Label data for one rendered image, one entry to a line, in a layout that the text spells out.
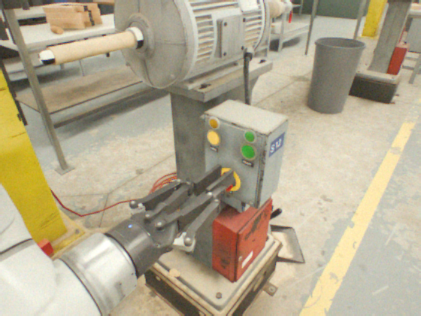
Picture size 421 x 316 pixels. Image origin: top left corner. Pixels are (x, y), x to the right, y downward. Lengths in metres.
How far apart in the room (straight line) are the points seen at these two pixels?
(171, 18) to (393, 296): 1.65
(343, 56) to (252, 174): 2.71
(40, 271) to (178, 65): 0.49
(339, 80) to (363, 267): 2.02
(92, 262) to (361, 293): 1.56
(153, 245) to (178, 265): 0.96
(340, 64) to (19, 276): 3.15
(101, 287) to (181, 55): 0.48
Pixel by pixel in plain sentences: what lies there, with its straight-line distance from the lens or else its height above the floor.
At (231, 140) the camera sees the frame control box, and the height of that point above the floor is 1.08.
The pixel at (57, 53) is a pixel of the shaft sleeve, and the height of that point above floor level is 1.26.
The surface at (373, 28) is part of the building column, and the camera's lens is 7.85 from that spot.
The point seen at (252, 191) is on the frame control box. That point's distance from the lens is 0.65.
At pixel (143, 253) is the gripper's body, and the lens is 0.39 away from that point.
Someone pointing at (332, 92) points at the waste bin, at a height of 0.26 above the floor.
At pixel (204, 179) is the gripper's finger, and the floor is 1.08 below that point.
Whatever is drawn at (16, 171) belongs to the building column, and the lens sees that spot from 1.68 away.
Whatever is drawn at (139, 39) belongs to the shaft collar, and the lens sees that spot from 0.70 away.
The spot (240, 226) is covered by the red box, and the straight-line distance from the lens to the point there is 1.05.
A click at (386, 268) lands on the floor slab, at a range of 1.94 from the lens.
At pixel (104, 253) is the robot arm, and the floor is 1.11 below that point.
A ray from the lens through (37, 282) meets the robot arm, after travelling 0.36.
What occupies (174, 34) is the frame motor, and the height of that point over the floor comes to 1.27.
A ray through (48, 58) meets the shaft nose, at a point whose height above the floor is 1.25.
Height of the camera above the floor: 1.39
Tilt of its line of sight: 34 degrees down
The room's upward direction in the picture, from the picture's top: straight up
